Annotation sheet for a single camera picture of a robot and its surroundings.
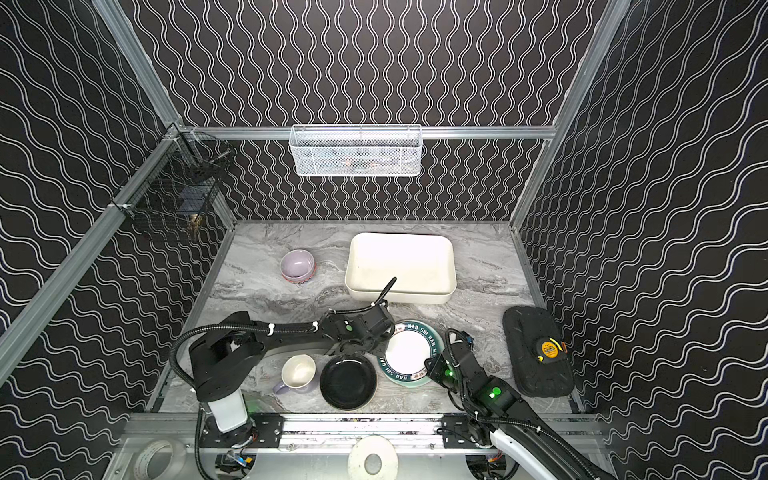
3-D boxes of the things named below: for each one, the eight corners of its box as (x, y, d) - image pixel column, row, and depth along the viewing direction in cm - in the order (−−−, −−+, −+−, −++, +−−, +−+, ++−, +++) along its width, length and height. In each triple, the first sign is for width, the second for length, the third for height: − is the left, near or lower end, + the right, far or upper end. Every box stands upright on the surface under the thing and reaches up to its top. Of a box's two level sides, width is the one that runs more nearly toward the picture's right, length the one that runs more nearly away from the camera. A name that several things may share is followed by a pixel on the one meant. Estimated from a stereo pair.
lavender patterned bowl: (283, 289, 103) (276, 275, 97) (290, 264, 110) (284, 249, 104) (315, 289, 103) (310, 274, 97) (320, 264, 110) (315, 249, 104)
